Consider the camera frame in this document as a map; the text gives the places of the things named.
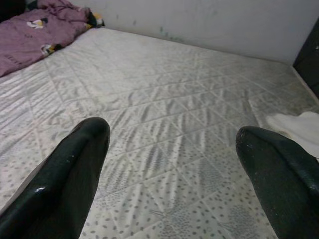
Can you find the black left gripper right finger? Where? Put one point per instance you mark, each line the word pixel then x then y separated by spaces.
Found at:
pixel 286 189

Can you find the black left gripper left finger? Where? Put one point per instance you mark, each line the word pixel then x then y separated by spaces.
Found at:
pixel 49 194

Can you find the white pillow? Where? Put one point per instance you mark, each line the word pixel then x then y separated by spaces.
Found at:
pixel 301 124

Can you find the dark tufted headboard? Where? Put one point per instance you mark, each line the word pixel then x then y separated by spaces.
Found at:
pixel 309 64

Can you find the white quilted mattress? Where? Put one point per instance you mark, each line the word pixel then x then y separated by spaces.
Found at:
pixel 162 87

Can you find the purple cartoon print blanket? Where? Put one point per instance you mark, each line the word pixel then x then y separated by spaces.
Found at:
pixel 30 39

